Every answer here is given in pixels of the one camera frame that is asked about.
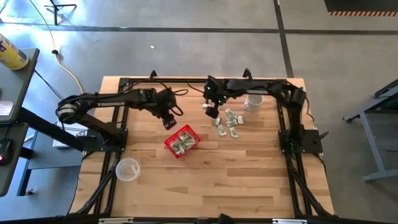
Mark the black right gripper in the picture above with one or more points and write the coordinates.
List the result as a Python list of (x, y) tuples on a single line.
[(216, 90)]

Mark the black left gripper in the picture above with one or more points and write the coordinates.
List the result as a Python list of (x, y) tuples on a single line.
[(164, 102)]

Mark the red plastic mesh basket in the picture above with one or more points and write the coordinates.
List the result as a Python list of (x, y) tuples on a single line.
[(168, 143)]

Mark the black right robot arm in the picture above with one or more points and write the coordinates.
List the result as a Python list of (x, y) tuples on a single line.
[(264, 85)]

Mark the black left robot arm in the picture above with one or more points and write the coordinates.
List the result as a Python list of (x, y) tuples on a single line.
[(105, 104)]

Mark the white ceramic mug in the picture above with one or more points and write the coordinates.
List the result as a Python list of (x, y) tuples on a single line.
[(253, 102)]

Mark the clear plastic cup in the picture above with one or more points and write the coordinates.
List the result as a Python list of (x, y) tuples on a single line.
[(128, 169)]

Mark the white flat box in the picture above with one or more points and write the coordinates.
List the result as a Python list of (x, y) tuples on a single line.
[(70, 129)]

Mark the grey blue bench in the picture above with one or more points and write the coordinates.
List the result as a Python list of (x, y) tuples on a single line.
[(56, 158)]

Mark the black diagonal beam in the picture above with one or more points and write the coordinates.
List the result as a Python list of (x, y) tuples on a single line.
[(46, 127)]

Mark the dark grey desk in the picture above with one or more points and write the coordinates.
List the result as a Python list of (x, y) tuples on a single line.
[(12, 87)]

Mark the grey metal cart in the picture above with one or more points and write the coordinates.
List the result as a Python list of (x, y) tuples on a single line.
[(371, 140)]

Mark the black tripod stand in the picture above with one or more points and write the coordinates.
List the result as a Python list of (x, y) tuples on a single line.
[(56, 5)]

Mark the white paper sheet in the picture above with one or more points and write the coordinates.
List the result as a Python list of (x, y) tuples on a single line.
[(5, 108)]

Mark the black computer mouse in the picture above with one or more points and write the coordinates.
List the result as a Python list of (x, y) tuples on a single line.
[(4, 151)]

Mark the yellow wipes canister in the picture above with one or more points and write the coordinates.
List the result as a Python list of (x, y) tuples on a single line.
[(11, 54)]

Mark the black hazard striped mat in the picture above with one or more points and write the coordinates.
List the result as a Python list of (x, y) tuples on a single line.
[(360, 5)]

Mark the black frame bracket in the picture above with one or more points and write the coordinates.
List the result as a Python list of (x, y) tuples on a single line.
[(247, 74), (152, 75)]

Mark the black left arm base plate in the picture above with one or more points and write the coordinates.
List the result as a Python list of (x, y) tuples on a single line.
[(93, 144)]

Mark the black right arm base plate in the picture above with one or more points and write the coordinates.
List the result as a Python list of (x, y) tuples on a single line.
[(311, 140)]

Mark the silver metal bracket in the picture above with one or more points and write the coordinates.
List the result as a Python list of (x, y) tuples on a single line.
[(289, 221), (115, 220)]

